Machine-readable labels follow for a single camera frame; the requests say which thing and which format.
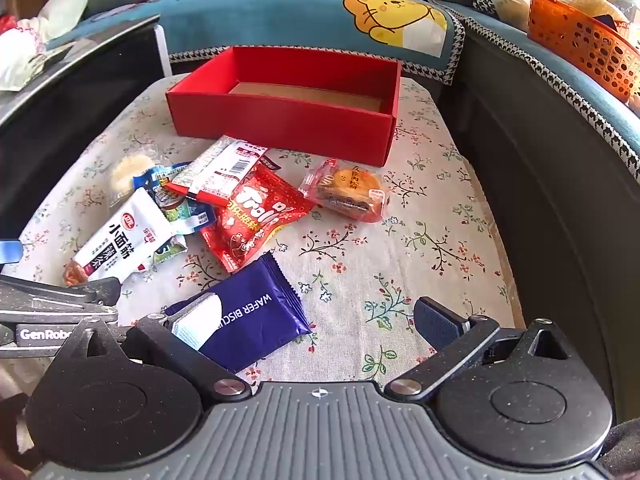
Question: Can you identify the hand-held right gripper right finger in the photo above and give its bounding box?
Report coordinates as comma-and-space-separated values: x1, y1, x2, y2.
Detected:
384, 296, 573, 397

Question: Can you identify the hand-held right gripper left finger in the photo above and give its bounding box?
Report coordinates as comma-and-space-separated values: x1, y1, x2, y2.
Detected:
57, 311, 253, 404

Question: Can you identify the white black-lettered snack packet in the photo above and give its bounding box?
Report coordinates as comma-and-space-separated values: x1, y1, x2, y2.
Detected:
62, 187, 189, 287

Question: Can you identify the purple wafer biscuit packet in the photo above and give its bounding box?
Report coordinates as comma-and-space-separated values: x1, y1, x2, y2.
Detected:
165, 251, 314, 375

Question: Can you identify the clear round white cake packet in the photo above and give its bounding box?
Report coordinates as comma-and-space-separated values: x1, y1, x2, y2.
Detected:
109, 154, 157, 207

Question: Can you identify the red gummy candy packet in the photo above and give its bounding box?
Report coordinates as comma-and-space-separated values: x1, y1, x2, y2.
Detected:
199, 164, 317, 274

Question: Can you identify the blue snack packet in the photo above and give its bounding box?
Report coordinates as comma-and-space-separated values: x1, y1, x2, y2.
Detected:
131, 161, 217, 236

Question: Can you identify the clear brown cake packet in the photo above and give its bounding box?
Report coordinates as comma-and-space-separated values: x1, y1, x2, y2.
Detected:
299, 157, 390, 224

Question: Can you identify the red white stick packet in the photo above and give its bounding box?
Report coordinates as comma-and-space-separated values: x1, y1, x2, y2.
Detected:
165, 135, 269, 207

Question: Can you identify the red cardboard box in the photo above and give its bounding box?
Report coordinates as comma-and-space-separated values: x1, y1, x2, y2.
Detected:
165, 46, 404, 167

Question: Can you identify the black glossy table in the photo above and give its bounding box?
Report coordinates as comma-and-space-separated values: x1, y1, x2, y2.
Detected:
0, 15, 174, 242

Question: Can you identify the crumpled white plastic bag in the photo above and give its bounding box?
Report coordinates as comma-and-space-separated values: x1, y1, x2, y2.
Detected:
0, 17, 67, 92

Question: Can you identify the pale white cloth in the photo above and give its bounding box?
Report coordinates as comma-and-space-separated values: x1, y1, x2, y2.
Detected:
39, 0, 97, 44

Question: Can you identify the teal houndstooth-trim sofa cover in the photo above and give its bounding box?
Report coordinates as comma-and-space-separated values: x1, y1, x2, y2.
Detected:
439, 0, 640, 182

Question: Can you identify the orange plastic basket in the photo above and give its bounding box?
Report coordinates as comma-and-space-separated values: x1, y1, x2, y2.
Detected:
526, 0, 640, 104

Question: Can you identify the teal lion-print sofa cover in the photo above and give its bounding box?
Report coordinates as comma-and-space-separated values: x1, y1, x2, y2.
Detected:
47, 0, 467, 86

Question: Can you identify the tan round object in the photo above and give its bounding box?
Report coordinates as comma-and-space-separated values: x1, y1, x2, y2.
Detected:
570, 0, 632, 37

